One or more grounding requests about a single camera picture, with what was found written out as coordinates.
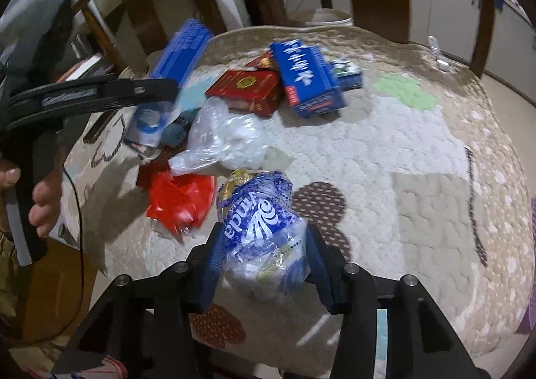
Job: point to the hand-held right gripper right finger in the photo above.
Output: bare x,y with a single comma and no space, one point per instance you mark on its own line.
324,278

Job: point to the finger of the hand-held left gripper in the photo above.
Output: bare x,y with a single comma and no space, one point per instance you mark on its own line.
63,85
117,93

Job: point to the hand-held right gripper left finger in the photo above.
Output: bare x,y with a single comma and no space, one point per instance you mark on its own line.
211,274

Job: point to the blue white plastic snack bag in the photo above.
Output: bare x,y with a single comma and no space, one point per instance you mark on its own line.
259,228

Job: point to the long blue box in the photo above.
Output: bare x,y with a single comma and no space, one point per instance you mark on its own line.
184,48

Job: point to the red snack packet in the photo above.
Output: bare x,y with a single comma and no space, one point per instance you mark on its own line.
261,62

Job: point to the small blue carton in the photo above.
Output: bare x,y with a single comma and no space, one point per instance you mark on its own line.
347,75

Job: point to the person's left hand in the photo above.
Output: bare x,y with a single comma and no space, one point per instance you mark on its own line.
44,207

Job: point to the white blue paper cup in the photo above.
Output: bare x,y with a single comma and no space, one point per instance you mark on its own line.
146,123

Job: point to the blue crumpled wrapper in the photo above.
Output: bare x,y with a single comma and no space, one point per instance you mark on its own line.
178,132

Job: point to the red plastic bag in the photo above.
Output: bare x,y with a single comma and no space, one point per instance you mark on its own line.
180,199

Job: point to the clear plastic bag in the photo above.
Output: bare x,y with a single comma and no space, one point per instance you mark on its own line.
226,136

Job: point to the red cardboard box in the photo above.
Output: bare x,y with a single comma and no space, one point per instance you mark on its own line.
245,90

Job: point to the white box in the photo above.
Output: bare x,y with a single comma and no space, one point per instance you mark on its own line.
230,8

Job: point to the heart patterned quilt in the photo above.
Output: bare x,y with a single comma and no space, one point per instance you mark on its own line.
398,144

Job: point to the large blue carton white print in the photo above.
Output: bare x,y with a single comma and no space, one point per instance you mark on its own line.
310,81

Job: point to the white round bucket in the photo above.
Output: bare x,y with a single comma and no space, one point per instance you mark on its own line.
320,16

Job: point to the small white object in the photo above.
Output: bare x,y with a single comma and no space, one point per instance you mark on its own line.
441,65

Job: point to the small white bottle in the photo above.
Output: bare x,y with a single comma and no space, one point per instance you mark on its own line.
433,44

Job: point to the white kitchen cabinets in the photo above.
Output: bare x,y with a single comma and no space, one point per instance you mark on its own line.
444,6

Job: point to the slanted wooden post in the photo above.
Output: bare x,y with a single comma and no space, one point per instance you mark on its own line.
481,27

